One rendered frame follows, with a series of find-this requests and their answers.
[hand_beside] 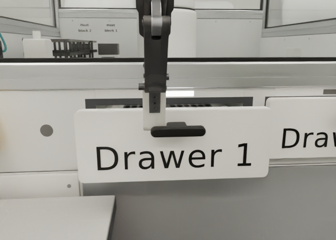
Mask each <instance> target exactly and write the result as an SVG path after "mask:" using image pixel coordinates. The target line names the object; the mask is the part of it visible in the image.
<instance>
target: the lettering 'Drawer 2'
mask: <svg viewBox="0 0 336 240"><path fill-rule="evenodd" d="M286 131H294V132H295V133H296V142H295V143H294V144H293V145H290V146H285V141H286ZM313 134H314V133H313V132H311V133H309V134H308V133H305V134H304V143H303V147H306V143H307V137H308V136H309V135H313ZM320 134H323V135H325V138H318V139H317V140H316V141H315V146H316V147H323V146H324V147H327V142H328V135H327V134H326V133H325V132H320V133H317V135H320ZM299 139H300V134H299V132H298V131H297V130H296V129H292V128H284V129H283V139H282V148H292V147H295V146H296V145H297V144H298V142H299ZM333 139H334V146H335V147H336V133H335V132H333ZM319 140H325V142H324V144H323V145H318V141H319Z"/></svg>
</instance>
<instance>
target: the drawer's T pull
mask: <svg viewBox="0 0 336 240"><path fill-rule="evenodd" d="M150 133H151V135H152V136H153V137H197V136H204V135H205V133H206V129H205V128H204V127H203V126H201V125H193V126H187V125H186V123H185V122H168V123H167V124H166V126H154V127H152V128H151V130H150Z"/></svg>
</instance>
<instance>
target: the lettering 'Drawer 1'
mask: <svg viewBox="0 0 336 240"><path fill-rule="evenodd" d="M247 145H248V144H247V143H243V144H239V145H238V147H243V146H244V149H243V163H238V164H237V166H251V163H246V160H247ZM100 149H107V150H110V151H112V152H113V154H114V164H113V165H112V166H110V167H101V155H100ZM196 152H199V153H201V154H202V157H192V155H193V154H194V153H196ZM217 152H222V149H218V150H216V151H215V150H211V167H214V156H215V154H216V153H217ZM96 154H97V170H110V169H113V168H115V167H116V165H117V164H118V154H117V152H116V150H114V149H113V148H111V147H96ZM131 154H136V153H135V151H132V152H130V153H128V152H124V166H125V169H128V156H129V155H131ZM142 154H149V155H150V156H151V158H143V159H141V160H140V161H139V167H140V168H141V169H149V168H150V167H151V168H152V169H154V168H155V162H154V155H153V153H152V152H150V151H143V152H140V155H142ZM160 154H161V158H162V161H163V165H164V168H168V167H169V164H170V160H171V157H172V156H173V159H174V163H175V167H176V168H179V167H180V165H181V161H182V158H183V154H184V150H182V151H181V153H180V157H179V160H178V163H177V160H176V156H175V153H174V151H170V153H169V157H168V161H167V164H166V160H165V157H164V153H163V151H160ZM197 159H206V156H205V153H204V152H203V151H201V150H194V151H192V152H191V153H190V155H189V158H188V161H189V163H190V165H191V166H192V167H195V168H200V167H204V166H205V164H202V165H194V164H193V163H192V160H197ZM145 160H151V164H150V166H148V167H144V166H142V162H143V161H145Z"/></svg>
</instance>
